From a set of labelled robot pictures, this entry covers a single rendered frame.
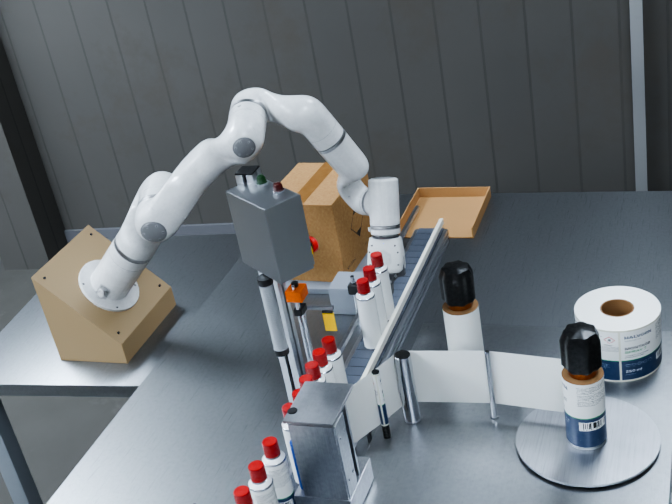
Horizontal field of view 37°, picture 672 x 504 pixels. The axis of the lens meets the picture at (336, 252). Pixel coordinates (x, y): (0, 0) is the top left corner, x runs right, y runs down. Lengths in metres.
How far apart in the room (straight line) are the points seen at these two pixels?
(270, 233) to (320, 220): 0.83
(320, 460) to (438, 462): 0.32
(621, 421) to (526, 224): 1.12
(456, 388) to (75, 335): 1.21
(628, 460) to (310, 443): 0.68
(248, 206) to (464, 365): 0.61
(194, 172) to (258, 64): 2.30
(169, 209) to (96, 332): 0.47
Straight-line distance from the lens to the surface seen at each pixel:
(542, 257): 3.11
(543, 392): 2.31
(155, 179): 2.84
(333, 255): 3.03
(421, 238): 3.19
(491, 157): 4.86
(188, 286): 3.31
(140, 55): 5.16
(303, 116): 2.55
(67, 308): 2.99
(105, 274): 2.98
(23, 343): 3.29
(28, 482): 3.44
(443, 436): 2.36
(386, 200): 2.73
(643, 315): 2.45
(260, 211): 2.16
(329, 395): 2.09
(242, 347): 2.91
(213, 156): 2.63
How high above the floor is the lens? 2.36
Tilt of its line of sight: 28 degrees down
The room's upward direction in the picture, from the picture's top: 11 degrees counter-clockwise
